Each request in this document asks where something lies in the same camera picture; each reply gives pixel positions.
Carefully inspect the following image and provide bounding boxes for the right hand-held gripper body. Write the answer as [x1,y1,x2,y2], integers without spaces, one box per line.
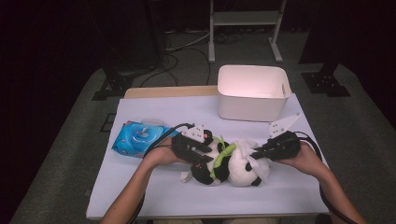
[263,112,303,161]

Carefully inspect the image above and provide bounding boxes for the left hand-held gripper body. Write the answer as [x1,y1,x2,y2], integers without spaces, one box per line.
[171,124,206,162]

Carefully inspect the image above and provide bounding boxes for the panda plush toy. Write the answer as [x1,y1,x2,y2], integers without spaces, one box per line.
[180,129,271,188]

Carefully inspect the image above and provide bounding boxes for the white storage bin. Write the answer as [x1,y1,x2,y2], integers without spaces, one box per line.
[217,63,292,123]

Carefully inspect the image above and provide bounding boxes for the blue wet wipes pack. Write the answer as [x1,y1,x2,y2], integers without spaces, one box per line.
[111,118,180,159]

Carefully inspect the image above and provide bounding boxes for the person's right hand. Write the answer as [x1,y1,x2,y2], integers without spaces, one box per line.
[276,142,328,178]

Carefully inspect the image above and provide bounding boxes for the person's left hand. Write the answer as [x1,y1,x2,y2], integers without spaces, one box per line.
[143,138,185,171]

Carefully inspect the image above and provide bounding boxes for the white table cover sheet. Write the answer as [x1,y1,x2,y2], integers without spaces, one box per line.
[86,92,330,220]

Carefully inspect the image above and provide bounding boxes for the black stand base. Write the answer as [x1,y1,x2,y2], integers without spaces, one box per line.
[92,59,134,102]
[301,62,351,98]

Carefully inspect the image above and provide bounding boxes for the white metal stand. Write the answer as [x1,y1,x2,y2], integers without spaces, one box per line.
[207,0,288,64]

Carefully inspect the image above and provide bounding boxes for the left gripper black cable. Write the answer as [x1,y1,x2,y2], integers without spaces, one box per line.
[127,122,195,224]

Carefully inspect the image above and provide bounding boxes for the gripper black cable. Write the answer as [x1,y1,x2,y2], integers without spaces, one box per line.
[127,122,195,224]
[292,130,359,224]

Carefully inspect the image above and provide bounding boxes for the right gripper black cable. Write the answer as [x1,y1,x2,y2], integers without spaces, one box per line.
[292,130,359,224]

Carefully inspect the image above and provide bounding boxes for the black square floor frame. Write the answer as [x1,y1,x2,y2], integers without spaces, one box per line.
[100,113,117,133]

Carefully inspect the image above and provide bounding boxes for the tangled floor cables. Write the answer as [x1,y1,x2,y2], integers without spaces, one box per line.
[138,27,213,88]

